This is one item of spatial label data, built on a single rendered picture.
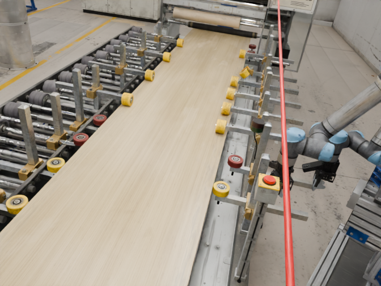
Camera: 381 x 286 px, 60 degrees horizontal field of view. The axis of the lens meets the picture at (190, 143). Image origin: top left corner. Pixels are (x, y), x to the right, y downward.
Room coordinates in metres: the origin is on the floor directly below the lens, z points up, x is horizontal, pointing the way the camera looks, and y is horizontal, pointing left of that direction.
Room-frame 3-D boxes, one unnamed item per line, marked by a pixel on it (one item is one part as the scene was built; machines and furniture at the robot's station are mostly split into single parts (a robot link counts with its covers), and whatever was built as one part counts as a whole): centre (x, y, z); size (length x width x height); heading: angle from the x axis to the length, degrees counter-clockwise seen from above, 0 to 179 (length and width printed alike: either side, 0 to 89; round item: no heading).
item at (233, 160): (1.43, -0.25, 0.85); 0.08 x 0.08 x 0.11
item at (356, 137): (1.40, -0.78, 1.12); 0.11 x 0.11 x 0.08; 30
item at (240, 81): (2.40, -0.52, 0.95); 0.50 x 0.04 x 0.04; 82
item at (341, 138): (1.37, -0.69, 1.13); 0.09 x 0.08 x 0.11; 120
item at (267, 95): (1.87, -0.43, 0.88); 0.03 x 0.03 x 0.48; 82
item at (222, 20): (4.03, -0.20, 1.05); 1.43 x 0.12 x 0.12; 82
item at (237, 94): (2.16, -0.48, 0.95); 0.50 x 0.04 x 0.04; 82
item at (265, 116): (1.62, -0.39, 0.87); 0.03 x 0.03 x 0.48; 82
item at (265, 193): (0.87, -0.28, 1.18); 0.07 x 0.07 x 0.08; 82
